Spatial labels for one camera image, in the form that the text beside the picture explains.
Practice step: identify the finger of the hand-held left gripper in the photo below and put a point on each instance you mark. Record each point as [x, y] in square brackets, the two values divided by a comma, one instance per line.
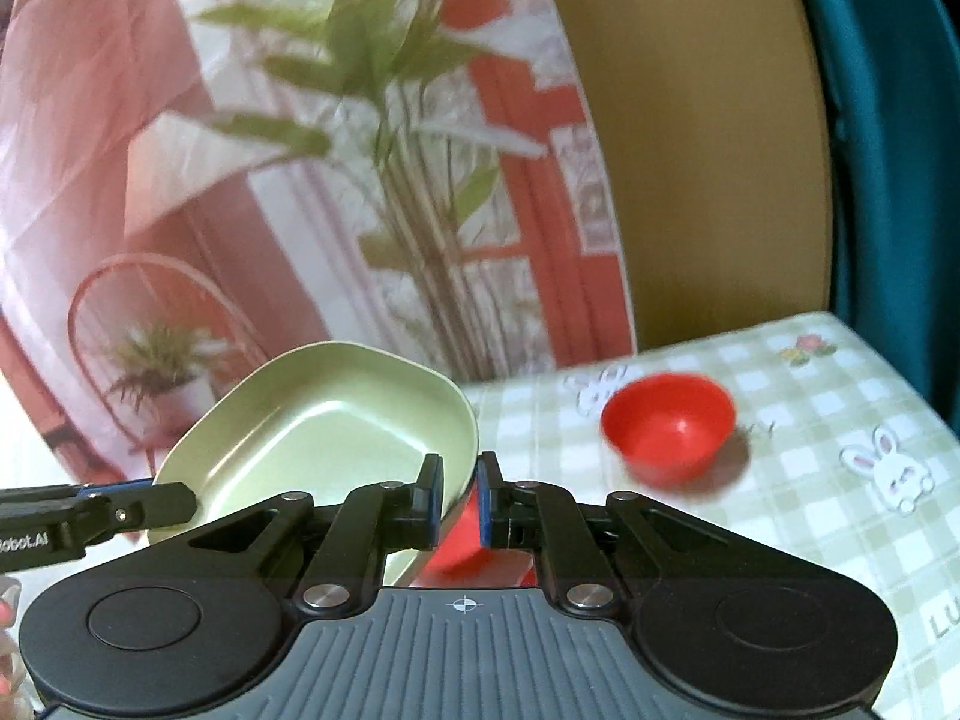
[169, 502]

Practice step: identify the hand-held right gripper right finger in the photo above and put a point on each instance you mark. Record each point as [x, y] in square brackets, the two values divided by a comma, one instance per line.
[485, 502]

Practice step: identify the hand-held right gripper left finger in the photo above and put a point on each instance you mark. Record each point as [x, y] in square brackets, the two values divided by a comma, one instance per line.
[430, 502]

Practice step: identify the pale green rectangular plate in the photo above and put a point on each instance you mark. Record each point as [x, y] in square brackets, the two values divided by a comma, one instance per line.
[315, 427]

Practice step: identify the red plastic bowl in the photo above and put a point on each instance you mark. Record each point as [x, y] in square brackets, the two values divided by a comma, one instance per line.
[667, 427]
[461, 540]

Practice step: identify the green checkered tablecloth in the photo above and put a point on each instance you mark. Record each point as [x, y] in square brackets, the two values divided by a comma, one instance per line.
[810, 420]

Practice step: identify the printed plant backdrop cloth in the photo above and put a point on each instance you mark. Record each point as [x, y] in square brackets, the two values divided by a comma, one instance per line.
[247, 165]

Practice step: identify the teal curtain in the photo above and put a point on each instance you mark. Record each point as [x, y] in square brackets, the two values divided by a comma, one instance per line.
[892, 127]

